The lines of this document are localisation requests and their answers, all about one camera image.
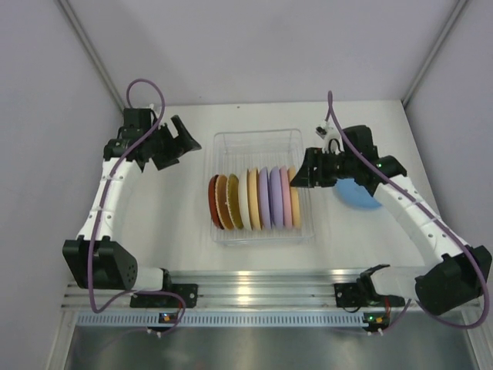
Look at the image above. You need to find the clear wire dish rack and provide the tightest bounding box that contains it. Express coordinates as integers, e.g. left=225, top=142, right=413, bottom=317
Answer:
left=210, top=129, right=314, bottom=245

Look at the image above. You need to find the orange brown plate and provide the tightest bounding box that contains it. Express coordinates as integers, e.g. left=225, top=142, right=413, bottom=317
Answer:
left=215, top=174, right=234, bottom=230

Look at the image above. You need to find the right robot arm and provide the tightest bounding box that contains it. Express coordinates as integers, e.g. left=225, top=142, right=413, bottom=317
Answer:
left=290, top=125, right=492, bottom=316

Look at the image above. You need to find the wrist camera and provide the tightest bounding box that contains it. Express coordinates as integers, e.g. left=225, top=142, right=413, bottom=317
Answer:
left=129, top=103, right=161, bottom=121
left=316, top=121, right=340, bottom=153

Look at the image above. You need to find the tan yellow plate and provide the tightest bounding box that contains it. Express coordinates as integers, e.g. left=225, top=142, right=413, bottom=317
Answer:
left=288, top=166, right=302, bottom=229

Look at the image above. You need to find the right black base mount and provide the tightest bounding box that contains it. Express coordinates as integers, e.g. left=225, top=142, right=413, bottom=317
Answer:
left=334, top=280, right=405, bottom=313

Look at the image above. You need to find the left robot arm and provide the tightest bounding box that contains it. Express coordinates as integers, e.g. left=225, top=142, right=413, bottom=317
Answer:
left=62, top=108, right=201, bottom=306

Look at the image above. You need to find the lavender plate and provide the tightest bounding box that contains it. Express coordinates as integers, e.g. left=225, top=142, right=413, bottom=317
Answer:
left=258, top=167, right=272, bottom=230

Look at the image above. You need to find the blue plate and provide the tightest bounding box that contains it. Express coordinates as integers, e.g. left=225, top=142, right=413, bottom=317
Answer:
left=335, top=179, right=381, bottom=210

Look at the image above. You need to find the pink plate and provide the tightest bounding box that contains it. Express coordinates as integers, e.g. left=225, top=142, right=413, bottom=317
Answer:
left=280, top=166, right=293, bottom=229

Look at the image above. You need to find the aluminium mounting rail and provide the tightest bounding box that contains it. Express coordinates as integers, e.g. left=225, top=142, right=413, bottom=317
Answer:
left=61, top=269, right=481, bottom=309

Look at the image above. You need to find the dark red plate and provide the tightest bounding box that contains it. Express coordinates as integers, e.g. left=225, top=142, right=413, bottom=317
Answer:
left=208, top=174, right=224, bottom=230

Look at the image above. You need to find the olive gold plate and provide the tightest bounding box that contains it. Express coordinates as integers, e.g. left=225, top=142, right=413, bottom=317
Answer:
left=226, top=173, right=243, bottom=230

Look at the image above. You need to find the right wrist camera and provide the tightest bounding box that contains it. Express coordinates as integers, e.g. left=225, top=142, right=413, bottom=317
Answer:
left=316, top=121, right=340, bottom=153

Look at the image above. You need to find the light orange plate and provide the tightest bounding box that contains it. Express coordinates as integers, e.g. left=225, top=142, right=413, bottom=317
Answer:
left=247, top=167, right=262, bottom=230

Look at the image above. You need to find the white plate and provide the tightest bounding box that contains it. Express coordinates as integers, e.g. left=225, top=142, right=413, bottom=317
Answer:
left=238, top=170, right=253, bottom=230

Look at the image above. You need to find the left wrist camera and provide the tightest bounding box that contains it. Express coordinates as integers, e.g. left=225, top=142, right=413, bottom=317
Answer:
left=129, top=103, right=161, bottom=121

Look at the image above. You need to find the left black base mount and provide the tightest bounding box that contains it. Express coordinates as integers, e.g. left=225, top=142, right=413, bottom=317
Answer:
left=130, top=283, right=199, bottom=308

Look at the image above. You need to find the perforated metal cable tray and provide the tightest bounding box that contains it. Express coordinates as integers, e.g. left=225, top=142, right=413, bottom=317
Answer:
left=76, top=311, right=388, bottom=328

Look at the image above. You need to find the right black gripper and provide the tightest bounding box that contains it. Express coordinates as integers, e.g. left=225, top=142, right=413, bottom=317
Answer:
left=290, top=147, right=357, bottom=188

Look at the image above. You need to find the purple plate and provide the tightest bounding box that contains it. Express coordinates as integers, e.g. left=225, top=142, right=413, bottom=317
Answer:
left=269, top=166, right=284, bottom=229

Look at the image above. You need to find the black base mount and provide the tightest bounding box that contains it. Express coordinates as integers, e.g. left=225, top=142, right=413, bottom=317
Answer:
left=130, top=283, right=199, bottom=308
left=334, top=280, right=405, bottom=313

